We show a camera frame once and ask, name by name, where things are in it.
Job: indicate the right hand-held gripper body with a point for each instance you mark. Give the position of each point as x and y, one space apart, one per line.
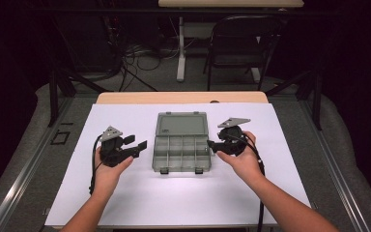
233 138

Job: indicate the aluminium floor rail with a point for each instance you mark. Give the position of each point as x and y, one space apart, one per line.
335 167
29 167

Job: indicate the person's right hand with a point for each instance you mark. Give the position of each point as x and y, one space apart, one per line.
246 166

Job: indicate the black folding chair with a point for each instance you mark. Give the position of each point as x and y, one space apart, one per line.
235 59

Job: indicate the grey transparent compartment box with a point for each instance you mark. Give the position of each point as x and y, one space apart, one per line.
180 124

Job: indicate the light wooden table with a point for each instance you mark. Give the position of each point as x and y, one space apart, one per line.
174 97

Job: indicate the white table sheet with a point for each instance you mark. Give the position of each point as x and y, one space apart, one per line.
125 199

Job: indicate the white desk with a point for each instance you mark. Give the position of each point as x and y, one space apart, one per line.
232 3

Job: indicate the person's left hand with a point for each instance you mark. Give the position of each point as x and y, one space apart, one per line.
108 179

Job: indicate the black metal stand frame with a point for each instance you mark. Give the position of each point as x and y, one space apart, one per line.
317 103
53 96

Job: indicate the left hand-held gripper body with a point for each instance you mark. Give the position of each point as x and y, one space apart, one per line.
111 151

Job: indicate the black horizontal bar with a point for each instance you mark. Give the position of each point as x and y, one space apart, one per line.
109 11

